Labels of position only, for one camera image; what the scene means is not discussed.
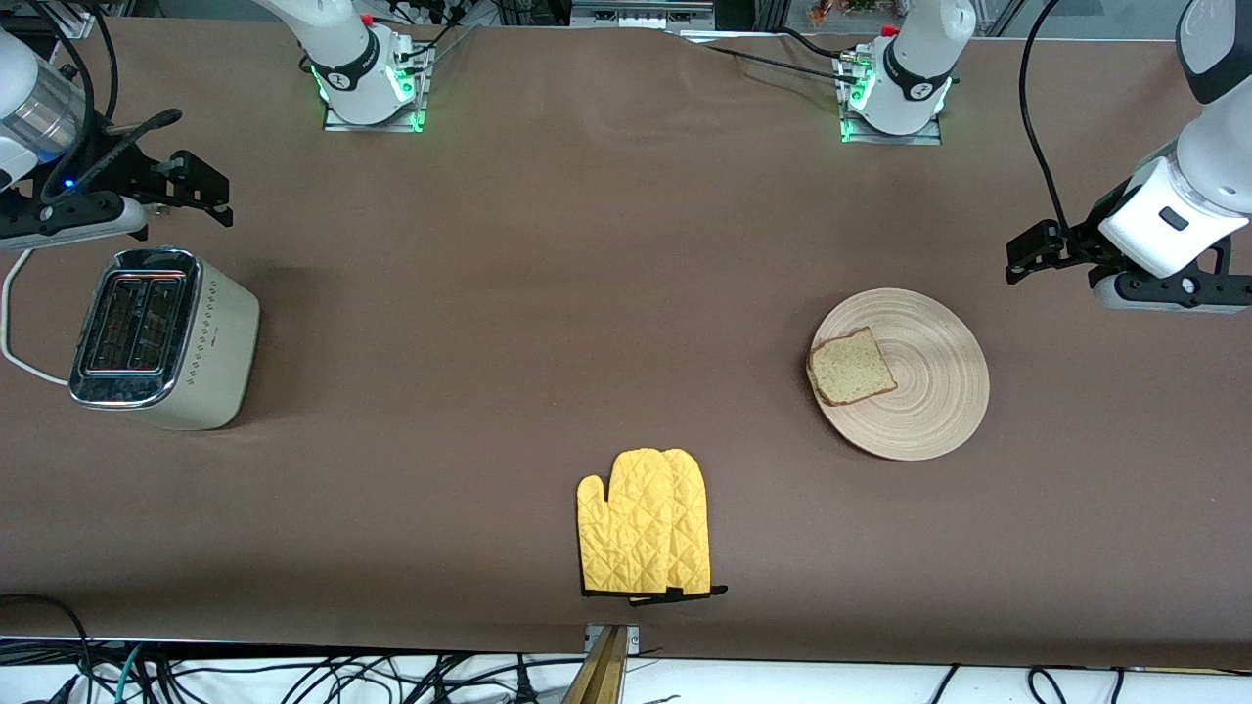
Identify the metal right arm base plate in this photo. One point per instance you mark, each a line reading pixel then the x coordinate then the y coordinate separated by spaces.
pixel 372 126

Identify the cream and chrome toaster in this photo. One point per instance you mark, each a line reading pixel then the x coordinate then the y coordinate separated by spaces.
pixel 220 342

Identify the brown bread slice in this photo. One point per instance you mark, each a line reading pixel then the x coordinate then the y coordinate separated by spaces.
pixel 851 370

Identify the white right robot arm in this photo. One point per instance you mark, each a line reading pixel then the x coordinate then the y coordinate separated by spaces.
pixel 342 49

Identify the yellow quilted oven mitt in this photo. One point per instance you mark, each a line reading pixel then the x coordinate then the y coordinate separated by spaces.
pixel 641 528

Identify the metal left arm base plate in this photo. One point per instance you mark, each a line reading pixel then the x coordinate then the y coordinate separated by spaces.
pixel 900 139

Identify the round wooden plate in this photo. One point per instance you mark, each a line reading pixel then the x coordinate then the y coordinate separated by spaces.
pixel 929 391

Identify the silver frame rail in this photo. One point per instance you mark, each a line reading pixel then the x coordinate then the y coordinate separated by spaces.
pixel 636 15

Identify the brown table cover cloth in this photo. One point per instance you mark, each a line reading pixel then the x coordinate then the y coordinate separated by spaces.
pixel 880 538

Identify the aluminium profile bar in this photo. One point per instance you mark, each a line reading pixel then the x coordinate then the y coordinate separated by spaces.
pixel 602 675

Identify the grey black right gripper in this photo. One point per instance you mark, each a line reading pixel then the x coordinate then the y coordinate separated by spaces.
pixel 125 168

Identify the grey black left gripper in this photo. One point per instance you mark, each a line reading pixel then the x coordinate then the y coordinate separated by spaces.
pixel 1084 241

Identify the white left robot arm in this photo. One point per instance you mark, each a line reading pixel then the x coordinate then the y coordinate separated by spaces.
pixel 919 49

